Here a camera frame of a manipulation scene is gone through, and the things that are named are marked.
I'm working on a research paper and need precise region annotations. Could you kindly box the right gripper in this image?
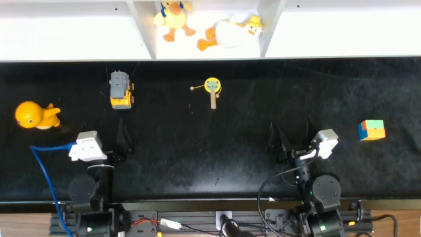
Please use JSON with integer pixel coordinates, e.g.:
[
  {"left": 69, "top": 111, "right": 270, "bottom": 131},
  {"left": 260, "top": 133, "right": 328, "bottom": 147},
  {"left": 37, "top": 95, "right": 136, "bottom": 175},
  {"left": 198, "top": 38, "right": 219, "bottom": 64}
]
[{"left": 268, "top": 120, "right": 314, "bottom": 165}]

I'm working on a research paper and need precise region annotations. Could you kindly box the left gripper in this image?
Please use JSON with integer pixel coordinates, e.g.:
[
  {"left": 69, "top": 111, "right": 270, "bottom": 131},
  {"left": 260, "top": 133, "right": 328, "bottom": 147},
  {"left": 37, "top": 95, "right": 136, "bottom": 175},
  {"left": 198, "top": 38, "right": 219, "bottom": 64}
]
[{"left": 104, "top": 115, "right": 134, "bottom": 163}]

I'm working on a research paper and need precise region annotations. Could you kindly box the grey and yellow toy truck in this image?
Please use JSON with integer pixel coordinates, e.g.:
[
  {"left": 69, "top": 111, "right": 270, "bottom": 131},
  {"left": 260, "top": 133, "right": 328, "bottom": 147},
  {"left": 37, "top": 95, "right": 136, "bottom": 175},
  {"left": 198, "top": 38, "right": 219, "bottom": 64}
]
[{"left": 109, "top": 70, "right": 136, "bottom": 110}]

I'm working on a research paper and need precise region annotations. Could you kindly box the many-coloured puzzle cube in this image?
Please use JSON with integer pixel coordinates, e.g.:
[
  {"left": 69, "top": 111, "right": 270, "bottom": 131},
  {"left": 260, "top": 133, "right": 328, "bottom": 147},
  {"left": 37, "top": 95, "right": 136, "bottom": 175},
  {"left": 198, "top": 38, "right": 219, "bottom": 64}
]
[{"left": 357, "top": 119, "right": 387, "bottom": 142}]

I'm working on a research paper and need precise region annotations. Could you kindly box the yellow rubber duck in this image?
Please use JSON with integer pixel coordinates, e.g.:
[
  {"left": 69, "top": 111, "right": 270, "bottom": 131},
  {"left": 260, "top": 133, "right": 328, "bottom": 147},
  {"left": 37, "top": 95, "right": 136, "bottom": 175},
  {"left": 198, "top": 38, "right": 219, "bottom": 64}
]
[{"left": 14, "top": 101, "right": 62, "bottom": 130}]

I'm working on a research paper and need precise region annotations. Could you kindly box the yellow wooden rattle drum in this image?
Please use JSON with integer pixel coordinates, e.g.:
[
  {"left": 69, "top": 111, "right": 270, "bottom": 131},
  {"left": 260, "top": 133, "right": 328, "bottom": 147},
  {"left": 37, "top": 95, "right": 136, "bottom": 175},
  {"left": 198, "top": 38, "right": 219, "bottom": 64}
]
[{"left": 189, "top": 77, "right": 222, "bottom": 110}]

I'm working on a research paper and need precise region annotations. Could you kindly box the white shelf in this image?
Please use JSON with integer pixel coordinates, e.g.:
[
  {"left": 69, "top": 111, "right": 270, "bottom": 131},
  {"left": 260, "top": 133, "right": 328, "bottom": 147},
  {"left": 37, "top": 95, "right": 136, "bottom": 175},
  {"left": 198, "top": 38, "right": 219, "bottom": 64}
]
[{"left": 0, "top": 0, "right": 421, "bottom": 63}]

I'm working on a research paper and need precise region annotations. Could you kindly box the white plush duck yellow hat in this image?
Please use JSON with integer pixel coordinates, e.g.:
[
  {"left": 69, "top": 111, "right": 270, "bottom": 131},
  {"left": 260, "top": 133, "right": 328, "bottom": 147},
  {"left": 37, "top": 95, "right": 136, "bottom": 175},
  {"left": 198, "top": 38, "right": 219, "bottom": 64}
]
[{"left": 197, "top": 14, "right": 264, "bottom": 52}]

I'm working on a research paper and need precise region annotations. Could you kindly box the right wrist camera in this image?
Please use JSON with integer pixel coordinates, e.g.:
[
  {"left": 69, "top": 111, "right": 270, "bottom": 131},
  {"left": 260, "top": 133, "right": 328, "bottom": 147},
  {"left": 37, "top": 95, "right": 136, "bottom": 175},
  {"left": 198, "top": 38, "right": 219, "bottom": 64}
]
[{"left": 309, "top": 128, "right": 339, "bottom": 160}]

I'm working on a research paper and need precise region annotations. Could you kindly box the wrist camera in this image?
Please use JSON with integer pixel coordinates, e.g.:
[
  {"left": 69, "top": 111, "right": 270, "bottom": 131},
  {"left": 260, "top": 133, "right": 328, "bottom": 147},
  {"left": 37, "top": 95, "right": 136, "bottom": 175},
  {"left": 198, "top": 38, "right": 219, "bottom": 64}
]
[
  {"left": 309, "top": 128, "right": 339, "bottom": 160},
  {"left": 68, "top": 130, "right": 108, "bottom": 163}
]

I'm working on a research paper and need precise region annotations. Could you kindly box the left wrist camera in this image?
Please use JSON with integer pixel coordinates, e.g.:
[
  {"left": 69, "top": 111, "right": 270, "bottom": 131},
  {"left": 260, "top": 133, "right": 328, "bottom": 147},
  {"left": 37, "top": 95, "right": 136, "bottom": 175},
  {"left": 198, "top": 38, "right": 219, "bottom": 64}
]
[{"left": 68, "top": 130, "right": 108, "bottom": 163}]

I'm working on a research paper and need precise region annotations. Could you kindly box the blue cable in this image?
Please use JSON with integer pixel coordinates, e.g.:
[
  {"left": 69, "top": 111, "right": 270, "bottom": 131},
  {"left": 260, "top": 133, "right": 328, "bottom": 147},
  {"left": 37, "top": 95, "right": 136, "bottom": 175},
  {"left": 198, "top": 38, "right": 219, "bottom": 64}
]
[{"left": 30, "top": 142, "right": 77, "bottom": 237}]

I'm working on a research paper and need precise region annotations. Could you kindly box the mounting rail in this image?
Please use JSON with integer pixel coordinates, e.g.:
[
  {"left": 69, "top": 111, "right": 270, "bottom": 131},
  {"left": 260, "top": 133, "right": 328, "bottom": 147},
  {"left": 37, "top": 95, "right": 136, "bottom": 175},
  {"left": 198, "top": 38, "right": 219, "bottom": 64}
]
[{"left": 49, "top": 199, "right": 399, "bottom": 237}]

